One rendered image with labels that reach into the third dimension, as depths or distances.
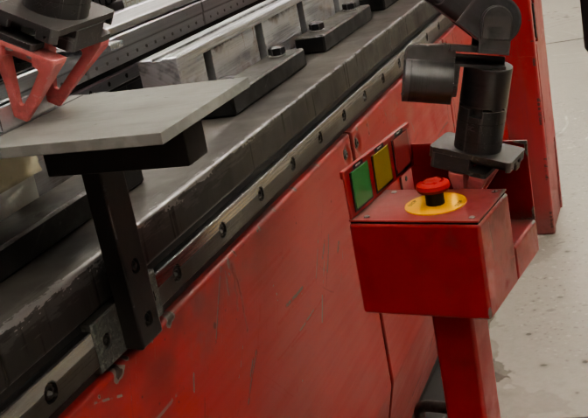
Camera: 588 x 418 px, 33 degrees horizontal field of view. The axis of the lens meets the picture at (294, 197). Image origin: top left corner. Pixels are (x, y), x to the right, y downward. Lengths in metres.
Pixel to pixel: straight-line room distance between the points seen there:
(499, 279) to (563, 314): 1.48
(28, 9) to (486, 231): 0.54
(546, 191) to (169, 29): 1.55
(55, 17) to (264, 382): 0.57
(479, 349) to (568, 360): 1.17
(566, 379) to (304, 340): 1.08
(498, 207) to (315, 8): 0.81
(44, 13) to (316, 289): 0.69
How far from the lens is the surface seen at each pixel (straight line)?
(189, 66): 1.38
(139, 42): 1.79
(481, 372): 1.28
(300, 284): 1.37
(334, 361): 1.49
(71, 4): 0.88
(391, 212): 1.16
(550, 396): 2.29
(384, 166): 1.23
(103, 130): 0.82
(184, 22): 1.95
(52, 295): 0.87
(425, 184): 1.15
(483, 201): 1.16
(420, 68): 1.18
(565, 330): 2.56
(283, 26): 1.71
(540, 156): 3.06
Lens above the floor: 1.17
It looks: 18 degrees down
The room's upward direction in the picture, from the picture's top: 11 degrees counter-clockwise
